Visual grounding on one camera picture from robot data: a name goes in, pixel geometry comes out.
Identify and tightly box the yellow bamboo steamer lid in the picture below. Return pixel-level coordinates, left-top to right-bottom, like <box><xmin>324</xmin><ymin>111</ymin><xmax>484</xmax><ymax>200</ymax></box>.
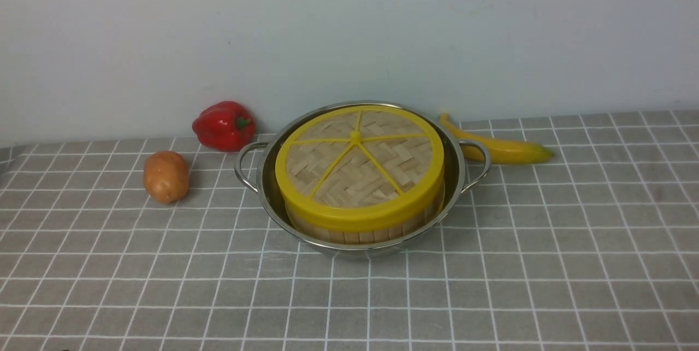
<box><xmin>275</xmin><ymin>105</ymin><xmax>445</xmax><ymax>222</ymax></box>

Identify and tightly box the red bell pepper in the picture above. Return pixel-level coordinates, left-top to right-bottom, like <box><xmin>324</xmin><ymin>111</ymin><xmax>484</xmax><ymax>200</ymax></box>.
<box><xmin>192</xmin><ymin>102</ymin><xmax>257</xmax><ymax>152</ymax></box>

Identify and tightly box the yellow banana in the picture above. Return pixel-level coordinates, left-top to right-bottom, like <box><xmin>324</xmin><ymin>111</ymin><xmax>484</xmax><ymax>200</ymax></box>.
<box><xmin>439</xmin><ymin>113</ymin><xmax>555</xmax><ymax>164</ymax></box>

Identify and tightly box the yellow bamboo steamer basket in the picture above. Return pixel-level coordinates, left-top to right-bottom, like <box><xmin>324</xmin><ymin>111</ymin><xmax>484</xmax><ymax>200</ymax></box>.
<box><xmin>286</xmin><ymin>192</ymin><xmax>445</xmax><ymax>245</ymax></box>

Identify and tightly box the brown potato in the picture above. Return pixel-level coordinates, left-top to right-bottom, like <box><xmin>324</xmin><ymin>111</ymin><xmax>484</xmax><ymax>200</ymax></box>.
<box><xmin>143</xmin><ymin>151</ymin><xmax>189</xmax><ymax>205</ymax></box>

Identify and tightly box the stainless steel pot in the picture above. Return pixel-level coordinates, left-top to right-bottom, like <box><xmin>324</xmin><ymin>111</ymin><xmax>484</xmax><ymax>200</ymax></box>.
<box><xmin>234</xmin><ymin>102</ymin><xmax>491</xmax><ymax>259</ymax></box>

